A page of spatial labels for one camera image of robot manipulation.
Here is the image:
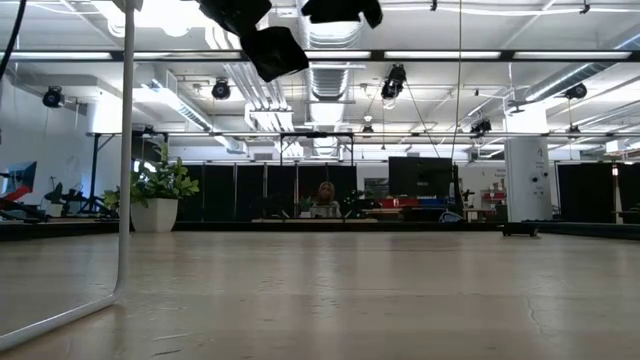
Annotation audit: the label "small plant in white pot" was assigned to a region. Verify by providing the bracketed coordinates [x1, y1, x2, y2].
[44, 182, 66, 219]

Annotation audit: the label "silver ceiling air duct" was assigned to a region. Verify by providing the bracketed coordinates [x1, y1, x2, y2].
[522, 22, 640, 104]
[294, 0, 367, 161]

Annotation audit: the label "black partition panels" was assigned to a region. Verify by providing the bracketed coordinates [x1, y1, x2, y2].
[556, 162, 617, 224]
[177, 163, 359, 222]

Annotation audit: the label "black hanging camera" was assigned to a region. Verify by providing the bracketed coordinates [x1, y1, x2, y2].
[379, 63, 409, 101]

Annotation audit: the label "thin hanging cord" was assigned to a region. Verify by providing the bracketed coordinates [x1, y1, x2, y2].
[449, 0, 464, 161]

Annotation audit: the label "tilted computer monitor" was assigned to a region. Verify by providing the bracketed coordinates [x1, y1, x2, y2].
[0, 160, 39, 197]

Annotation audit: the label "black table frame rail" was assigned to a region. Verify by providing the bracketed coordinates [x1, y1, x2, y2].
[0, 218, 640, 244]

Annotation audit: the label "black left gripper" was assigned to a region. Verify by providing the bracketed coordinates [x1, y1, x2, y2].
[197, 0, 274, 36]

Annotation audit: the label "person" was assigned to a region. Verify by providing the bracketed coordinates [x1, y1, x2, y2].
[309, 180, 344, 220]

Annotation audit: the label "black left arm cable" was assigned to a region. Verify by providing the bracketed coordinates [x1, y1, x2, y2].
[0, 0, 27, 81]

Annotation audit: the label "green plant in white pot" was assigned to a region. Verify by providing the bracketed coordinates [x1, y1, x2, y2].
[102, 143, 201, 234]

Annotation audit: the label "black television screen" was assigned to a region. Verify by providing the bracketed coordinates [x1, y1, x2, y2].
[388, 156, 454, 199]

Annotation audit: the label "white metal frame leg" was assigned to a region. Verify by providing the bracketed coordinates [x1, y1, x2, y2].
[0, 0, 144, 351]

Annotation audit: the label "red and blue bins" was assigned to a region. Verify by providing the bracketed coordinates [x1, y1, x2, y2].
[374, 197, 454, 210]

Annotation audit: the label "black overhead light beam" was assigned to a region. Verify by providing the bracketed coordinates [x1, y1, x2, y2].
[0, 48, 640, 64]

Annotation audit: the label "white round column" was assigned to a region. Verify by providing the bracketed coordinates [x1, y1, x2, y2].
[503, 107, 554, 222]

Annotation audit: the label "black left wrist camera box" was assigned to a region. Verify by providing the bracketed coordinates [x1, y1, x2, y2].
[239, 25, 310, 84]

